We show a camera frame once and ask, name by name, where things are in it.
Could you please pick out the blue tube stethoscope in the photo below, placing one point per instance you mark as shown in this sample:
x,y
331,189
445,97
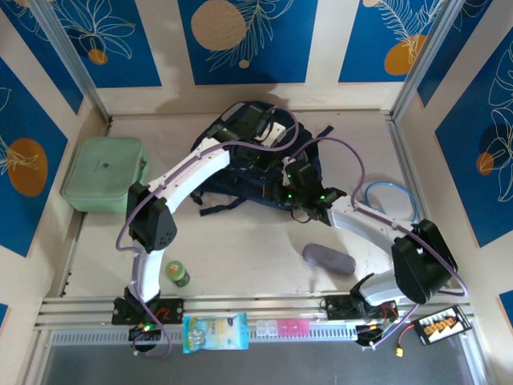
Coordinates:
x,y
413,200

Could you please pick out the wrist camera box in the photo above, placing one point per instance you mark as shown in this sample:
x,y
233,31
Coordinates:
x,y
288,162
274,132

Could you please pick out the blue wet wipes packet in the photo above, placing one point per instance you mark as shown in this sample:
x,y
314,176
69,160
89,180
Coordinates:
x,y
214,333

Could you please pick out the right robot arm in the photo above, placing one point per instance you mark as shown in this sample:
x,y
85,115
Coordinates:
x,y
360,222

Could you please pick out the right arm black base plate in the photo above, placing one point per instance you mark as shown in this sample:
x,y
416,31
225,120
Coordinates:
x,y
336,306

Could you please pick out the black controller box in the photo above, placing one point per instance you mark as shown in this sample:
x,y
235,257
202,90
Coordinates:
x,y
144,333
368,336

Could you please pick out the aluminium frame post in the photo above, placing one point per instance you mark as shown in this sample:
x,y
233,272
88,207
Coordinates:
x,y
421,60
72,60

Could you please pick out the grey glasses case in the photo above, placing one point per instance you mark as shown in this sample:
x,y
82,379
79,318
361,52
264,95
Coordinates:
x,y
328,258

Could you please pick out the aluminium front rail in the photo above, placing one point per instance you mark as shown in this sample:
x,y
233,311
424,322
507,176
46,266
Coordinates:
x,y
248,305

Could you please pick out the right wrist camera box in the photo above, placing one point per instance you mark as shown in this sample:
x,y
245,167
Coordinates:
x,y
288,162

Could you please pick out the mint green zip case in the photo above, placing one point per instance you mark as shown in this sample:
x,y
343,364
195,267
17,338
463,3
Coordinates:
x,y
100,172

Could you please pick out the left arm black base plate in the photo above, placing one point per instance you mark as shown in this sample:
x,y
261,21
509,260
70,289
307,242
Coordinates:
x,y
172,310

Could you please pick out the green lidded jar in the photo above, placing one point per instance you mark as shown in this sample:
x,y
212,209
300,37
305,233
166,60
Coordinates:
x,y
178,273

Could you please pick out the navy blue backpack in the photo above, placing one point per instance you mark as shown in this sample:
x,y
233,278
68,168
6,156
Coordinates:
x,y
228,184

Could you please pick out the pink and clear pill organiser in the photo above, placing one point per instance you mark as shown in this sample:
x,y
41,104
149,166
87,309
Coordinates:
x,y
284,327

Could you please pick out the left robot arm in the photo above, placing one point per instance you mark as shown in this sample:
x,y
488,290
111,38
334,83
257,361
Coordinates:
x,y
192,172

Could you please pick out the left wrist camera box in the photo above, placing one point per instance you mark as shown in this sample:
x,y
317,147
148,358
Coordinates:
x,y
274,132

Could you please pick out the black and yellow circuit board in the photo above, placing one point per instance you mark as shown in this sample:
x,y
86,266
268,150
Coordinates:
x,y
441,325

